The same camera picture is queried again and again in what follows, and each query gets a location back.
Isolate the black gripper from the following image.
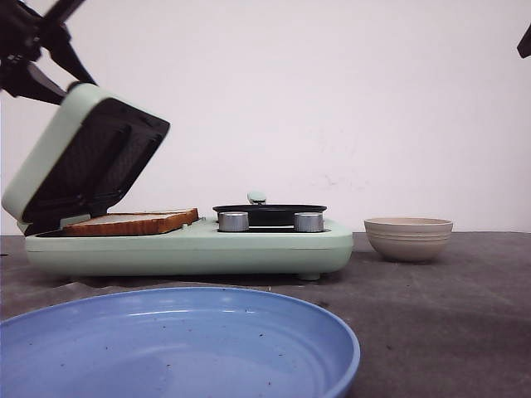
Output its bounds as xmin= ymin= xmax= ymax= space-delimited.
xmin=1 ymin=1 xmax=96 ymax=104

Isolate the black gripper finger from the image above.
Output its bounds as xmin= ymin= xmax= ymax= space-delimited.
xmin=517 ymin=25 xmax=531 ymax=59

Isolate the mint green sandwich maker lid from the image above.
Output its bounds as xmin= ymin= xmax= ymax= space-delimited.
xmin=2 ymin=84 xmax=170 ymax=235

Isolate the white bread slice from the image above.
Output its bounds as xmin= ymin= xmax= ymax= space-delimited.
xmin=62 ymin=208 xmax=199 ymax=236

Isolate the mint green breakfast maker base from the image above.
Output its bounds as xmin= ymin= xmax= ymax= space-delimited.
xmin=25 ymin=216 xmax=353 ymax=280

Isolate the beige ribbed ceramic bowl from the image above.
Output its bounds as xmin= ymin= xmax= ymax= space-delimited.
xmin=364 ymin=217 xmax=453 ymax=262

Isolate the silver left control knob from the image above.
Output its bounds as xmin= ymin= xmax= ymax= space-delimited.
xmin=218 ymin=211 xmax=249 ymax=232

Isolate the silver control knob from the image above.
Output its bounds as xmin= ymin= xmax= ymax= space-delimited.
xmin=218 ymin=211 xmax=249 ymax=232
xmin=294 ymin=211 xmax=324 ymax=233

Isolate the silver right control knob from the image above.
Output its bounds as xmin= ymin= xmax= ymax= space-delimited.
xmin=294 ymin=211 xmax=324 ymax=233

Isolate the blue round plate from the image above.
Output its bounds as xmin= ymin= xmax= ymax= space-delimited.
xmin=1 ymin=287 xmax=360 ymax=397

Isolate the black frying pan green handle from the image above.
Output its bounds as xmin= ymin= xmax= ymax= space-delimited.
xmin=212 ymin=192 xmax=327 ymax=226

